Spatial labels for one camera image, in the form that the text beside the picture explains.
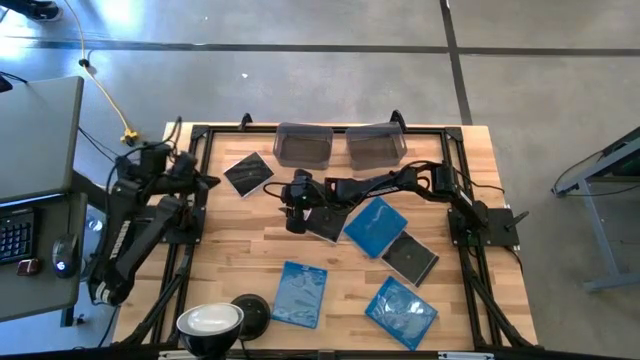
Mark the grey translucent plastic bin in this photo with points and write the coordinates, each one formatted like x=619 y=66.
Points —
x=376 y=147
x=303 y=147

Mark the black keyboard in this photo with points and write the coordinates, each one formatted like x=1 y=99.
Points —
x=15 y=237

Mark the black round lamp base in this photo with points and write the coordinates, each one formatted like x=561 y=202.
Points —
x=257 y=312

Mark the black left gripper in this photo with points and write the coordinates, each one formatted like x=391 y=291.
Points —
x=189 y=175

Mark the grey metal desk frame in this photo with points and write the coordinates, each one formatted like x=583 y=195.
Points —
x=615 y=281

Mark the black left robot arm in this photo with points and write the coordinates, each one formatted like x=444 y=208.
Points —
x=145 y=240

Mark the small dark red device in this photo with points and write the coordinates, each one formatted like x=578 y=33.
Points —
x=28 y=267

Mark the black computer mouse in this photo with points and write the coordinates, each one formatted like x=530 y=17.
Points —
x=65 y=255

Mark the person's shoe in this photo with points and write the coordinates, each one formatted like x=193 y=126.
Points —
x=40 y=10

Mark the blue jewel case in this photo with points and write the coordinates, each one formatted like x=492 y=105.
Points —
x=300 y=295
x=375 y=227
x=400 y=312

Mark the black desk stand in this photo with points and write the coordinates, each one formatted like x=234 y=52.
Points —
x=87 y=187

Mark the black metal table frame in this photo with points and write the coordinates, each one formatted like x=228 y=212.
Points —
x=230 y=128

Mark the grey desk top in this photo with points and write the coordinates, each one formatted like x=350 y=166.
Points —
x=45 y=295

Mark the black clamp lever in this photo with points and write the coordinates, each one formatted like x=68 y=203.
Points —
x=517 y=220

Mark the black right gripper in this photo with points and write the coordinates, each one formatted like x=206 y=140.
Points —
x=300 y=195

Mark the grey raised desk panel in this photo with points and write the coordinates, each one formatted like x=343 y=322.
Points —
x=40 y=140

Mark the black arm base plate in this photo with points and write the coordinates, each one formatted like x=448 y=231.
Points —
x=180 y=237
x=500 y=230

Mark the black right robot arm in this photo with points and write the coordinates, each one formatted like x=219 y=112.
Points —
x=380 y=187

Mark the black jewel case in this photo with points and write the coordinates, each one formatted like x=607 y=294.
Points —
x=248 y=174
x=330 y=225
x=410 y=260

